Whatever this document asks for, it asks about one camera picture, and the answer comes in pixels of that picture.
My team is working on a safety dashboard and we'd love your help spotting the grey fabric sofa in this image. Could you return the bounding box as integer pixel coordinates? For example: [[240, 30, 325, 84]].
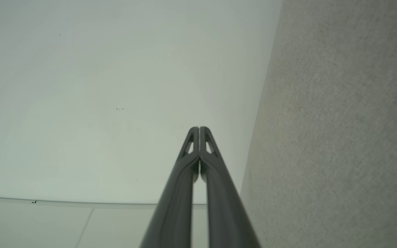
[[240, 0, 397, 248]]

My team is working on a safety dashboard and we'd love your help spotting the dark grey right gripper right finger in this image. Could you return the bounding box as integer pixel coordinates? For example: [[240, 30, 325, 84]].
[[200, 126, 262, 248]]

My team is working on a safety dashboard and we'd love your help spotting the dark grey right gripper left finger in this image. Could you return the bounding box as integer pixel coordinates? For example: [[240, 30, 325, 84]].
[[140, 126, 200, 248]]

